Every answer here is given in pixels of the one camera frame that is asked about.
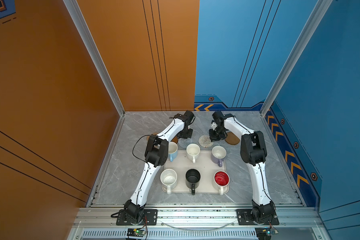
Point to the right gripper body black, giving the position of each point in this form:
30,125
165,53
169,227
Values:
216,134

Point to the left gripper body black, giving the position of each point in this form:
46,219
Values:
185,134

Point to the plain brown cork coaster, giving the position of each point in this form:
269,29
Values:
232,139

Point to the glossy brown round coaster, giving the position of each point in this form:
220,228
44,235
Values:
175,140

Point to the white woven rope coaster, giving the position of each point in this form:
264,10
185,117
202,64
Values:
205,141

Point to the blue grey woven coaster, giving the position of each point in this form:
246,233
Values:
183,143

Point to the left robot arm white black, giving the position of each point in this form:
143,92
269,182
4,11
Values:
155,156

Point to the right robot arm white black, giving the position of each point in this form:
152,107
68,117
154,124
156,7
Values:
253,152

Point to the white mug back centre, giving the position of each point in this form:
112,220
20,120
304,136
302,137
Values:
193,152

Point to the lavender mug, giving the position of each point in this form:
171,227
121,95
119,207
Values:
218,155

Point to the light blue mug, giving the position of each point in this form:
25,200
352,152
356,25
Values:
172,151

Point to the cream serving tray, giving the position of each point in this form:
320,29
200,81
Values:
203,176

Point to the black mug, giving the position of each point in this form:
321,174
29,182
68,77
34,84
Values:
193,178

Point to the red inside white mug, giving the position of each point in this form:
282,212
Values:
221,182

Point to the white mug front left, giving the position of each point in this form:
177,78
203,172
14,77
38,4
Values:
169,180

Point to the right green circuit board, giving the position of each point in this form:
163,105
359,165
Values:
266,234

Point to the green circuit board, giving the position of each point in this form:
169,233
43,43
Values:
136,234
266,234

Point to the left green circuit board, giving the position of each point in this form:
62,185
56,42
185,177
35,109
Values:
136,234

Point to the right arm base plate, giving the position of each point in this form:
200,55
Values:
246,218

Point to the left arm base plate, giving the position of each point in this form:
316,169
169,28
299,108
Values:
150,217

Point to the aluminium front rail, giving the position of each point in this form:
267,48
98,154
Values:
199,216

